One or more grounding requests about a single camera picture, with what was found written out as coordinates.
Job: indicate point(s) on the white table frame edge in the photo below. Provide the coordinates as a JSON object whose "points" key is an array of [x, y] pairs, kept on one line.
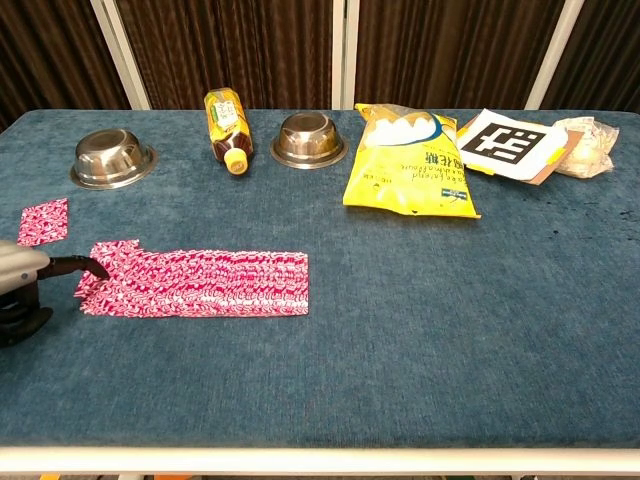
{"points": [[320, 460]]}

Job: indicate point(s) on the brown cardboard sheet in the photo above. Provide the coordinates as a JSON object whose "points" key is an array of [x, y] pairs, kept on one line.
{"points": [[547, 174]]}

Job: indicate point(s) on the row of pink patterned sheets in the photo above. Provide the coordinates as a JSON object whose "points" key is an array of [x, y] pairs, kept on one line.
{"points": [[220, 285]]}

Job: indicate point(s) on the yellow tape tab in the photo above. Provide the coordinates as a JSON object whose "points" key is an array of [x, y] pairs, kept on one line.
{"points": [[559, 155]]}

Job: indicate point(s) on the yellow snack bag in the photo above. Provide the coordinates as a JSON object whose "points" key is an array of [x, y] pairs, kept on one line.
{"points": [[405, 175]]}

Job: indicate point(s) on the steel bowl with narrow rim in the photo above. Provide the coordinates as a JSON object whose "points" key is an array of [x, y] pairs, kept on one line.
{"points": [[307, 140]]}

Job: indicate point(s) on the brown pleated curtain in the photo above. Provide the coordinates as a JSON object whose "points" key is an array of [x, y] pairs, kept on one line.
{"points": [[605, 55], [50, 55], [450, 50], [230, 45]]}

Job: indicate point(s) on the white partition post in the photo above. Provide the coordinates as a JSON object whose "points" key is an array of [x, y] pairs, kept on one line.
{"points": [[352, 55], [120, 55], [555, 55], [338, 55]]}

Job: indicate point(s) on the amber tea bottle yellow cap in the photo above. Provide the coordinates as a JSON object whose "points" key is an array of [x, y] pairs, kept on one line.
{"points": [[227, 125]]}

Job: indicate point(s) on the blue velvet table cloth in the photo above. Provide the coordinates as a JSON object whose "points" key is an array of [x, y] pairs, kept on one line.
{"points": [[320, 350]]}

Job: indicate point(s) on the clear crumpled plastic bag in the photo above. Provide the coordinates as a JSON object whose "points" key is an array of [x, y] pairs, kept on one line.
{"points": [[590, 150]]}

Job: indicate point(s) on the white sheet with black marker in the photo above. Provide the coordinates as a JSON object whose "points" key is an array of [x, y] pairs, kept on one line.
{"points": [[505, 142]]}

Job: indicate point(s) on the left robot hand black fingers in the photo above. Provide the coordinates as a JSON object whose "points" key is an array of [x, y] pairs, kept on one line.
{"points": [[22, 267]]}

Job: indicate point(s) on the steel bowl with wide rim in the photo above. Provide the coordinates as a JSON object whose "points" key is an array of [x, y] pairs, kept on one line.
{"points": [[112, 160]]}

